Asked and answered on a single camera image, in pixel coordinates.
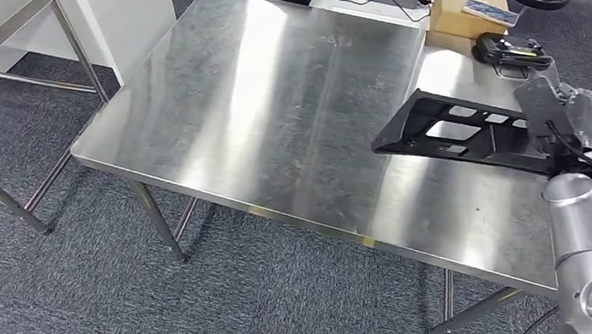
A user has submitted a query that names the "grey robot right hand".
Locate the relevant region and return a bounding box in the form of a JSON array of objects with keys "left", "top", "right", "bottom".
[{"left": 547, "top": 82, "right": 592, "bottom": 152}]

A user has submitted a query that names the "black remote controller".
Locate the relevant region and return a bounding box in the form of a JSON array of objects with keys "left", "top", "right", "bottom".
[{"left": 468, "top": 30, "right": 557, "bottom": 85}]

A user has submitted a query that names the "cardboard box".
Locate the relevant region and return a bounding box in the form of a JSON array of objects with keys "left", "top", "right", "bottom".
[{"left": 427, "top": 0, "right": 528, "bottom": 48}]

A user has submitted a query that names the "stainless steel workbench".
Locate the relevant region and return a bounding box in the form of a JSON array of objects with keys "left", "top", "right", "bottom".
[{"left": 51, "top": 0, "right": 592, "bottom": 334}]

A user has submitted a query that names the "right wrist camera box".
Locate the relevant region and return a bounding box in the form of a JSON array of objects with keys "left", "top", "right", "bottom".
[{"left": 507, "top": 73, "right": 572, "bottom": 146}]

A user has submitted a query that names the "black plastic plate part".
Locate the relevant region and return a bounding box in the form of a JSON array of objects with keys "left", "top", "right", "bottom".
[{"left": 370, "top": 83, "right": 592, "bottom": 184}]

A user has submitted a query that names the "black laptop cable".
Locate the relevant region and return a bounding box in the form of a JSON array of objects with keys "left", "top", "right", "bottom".
[{"left": 314, "top": 0, "right": 436, "bottom": 26}]

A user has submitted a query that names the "flat patterned card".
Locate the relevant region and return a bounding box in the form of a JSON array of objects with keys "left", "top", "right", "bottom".
[{"left": 460, "top": 0, "right": 521, "bottom": 28}]

